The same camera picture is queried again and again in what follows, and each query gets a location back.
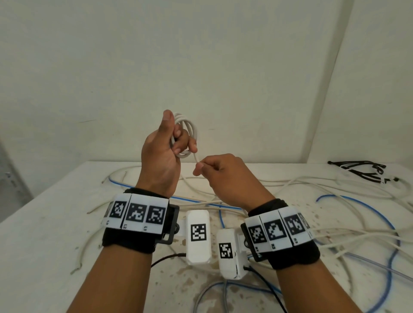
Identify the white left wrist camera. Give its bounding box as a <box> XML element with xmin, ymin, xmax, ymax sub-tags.
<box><xmin>176</xmin><ymin>209</ymin><xmax>212</xmax><ymax>267</ymax></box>

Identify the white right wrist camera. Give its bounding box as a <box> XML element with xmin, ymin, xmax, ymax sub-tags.
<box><xmin>216</xmin><ymin>228</ymin><xmax>251</xmax><ymax>280</ymax></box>

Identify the person's right hand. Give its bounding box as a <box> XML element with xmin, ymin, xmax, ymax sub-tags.
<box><xmin>192</xmin><ymin>154</ymin><xmax>277</xmax><ymax>212</ymax></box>

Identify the black wristband with markers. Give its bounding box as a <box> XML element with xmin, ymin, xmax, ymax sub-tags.
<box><xmin>240</xmin><ymin>199</ymin><xmax>322</xmax><ymax>271</ymax></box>
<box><xmin>102</xmin><ymin>188</ymin><xmax>181</xmax><ymax>255</ymax></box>

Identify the thick white cable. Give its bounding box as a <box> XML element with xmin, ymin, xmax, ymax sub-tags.
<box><xmin>170</xmin><ymin>112</ymin><xmax>200</xmax><ymax>166</ymax></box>

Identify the black right wristband with markers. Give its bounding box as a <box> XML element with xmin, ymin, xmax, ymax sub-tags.
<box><xmin>240</xmin><ymin>199</ymin><xmax>322</xmax><ymax>271</ymax></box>

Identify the black right camera wire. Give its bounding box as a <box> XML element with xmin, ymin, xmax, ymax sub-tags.
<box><xmin>243</xmin><ymin>265</ymin><xmax>288</xmax><ymax>313</ymax></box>

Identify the person's left forearm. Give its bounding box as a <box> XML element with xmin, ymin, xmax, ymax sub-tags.
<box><xmin>66</xmin><ymin>246</ymin><xmax>154</xmax><ymax>313</ymax></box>

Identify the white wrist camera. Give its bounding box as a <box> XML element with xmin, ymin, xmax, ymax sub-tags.
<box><xmin>176</xmin><ymin>209</ymin><xmax>212</xmax><ymax>267</ymax></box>
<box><xmin>216</xmin><ymin>228</ymin><xmax>251</xmax><ymax>280</ymax></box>

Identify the tangle of white cables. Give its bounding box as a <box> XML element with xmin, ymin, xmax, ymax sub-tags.
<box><xmin>69</xmin><ymin>164</ymin><xmax>413</xmax><ymax>278</ymax></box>

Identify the person's left hand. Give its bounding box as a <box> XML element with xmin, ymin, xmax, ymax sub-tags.
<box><xmin>134</xmin><ymin>109</ymin><xmax>198</xmax><ymax>199</ymax></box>

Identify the person's right forearm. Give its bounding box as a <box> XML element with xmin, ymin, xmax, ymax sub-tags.
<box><xmin>277</xmin><ymin>261</ymin><xmax>364</xmax><ymax>313</ymax></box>

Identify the black camera wire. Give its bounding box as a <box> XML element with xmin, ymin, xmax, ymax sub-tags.
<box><xmin>243</xmin><ymin>265</ymin><xmax>288</xmax><ymax>313</ymax></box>
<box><xmin>151</xmin><ymin>253</ymin><xmax>188</xmax><ymax>268</ymax></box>

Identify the black left wristband with markers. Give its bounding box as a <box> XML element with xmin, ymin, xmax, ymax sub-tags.
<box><xmin>102</xmin><ymin>188</ymin><xmax>181</xmax><ymax>255</ymax></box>

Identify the black left camera wire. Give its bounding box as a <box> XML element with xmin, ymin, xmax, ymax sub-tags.
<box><xmin>151</xmin><ymin>253</ymin><xmax>188</xmax><ymax>268</ymax></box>

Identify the bundle of black cable ties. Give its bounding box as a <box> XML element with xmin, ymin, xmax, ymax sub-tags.
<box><xmin>327</xmin><ymin>160</ymin><xmax>399</xmax><ymax>184</ymax></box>

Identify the blue cable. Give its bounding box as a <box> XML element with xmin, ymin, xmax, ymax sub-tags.
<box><xmin>108</xmin><ymin>176</ymin><xmax>283</xmax><ymax>313</ymax></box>
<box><xmin>315</xmin><ymin>194</ymin><xmax>401</xmax><ymax>313</ymax></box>

